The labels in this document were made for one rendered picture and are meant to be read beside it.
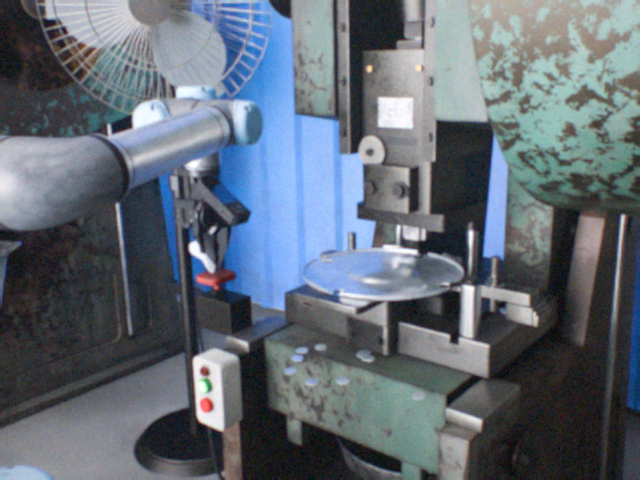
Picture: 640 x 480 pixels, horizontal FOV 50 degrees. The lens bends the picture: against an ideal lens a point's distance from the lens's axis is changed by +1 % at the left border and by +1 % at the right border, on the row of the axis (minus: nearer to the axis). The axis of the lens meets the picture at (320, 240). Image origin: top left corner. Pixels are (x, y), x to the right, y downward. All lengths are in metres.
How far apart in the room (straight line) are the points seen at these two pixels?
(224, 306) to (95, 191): 0.53
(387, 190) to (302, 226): 1.82
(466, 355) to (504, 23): 0.58
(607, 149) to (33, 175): 0.66
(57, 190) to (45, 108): 1.41
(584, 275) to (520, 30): 0.77
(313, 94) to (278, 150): 1.78
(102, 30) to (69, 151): 1.02
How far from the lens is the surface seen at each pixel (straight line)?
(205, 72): 1.87
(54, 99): 2.29
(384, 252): 1.38
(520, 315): 1.26
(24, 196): 0.88
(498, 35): 0.81
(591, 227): 1.48
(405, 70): 1.22
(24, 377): 2.65
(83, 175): 0.88
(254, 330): 1.38
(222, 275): 1.38
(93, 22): 1.90
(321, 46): 1.27
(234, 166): 3.26
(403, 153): 1.23
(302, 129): 2.95
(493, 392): 1.15
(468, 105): 1.11
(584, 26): 0.78
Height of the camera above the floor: 1.16
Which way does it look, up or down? 15 degrees down
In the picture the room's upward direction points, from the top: 1 degrees counter-clockwise
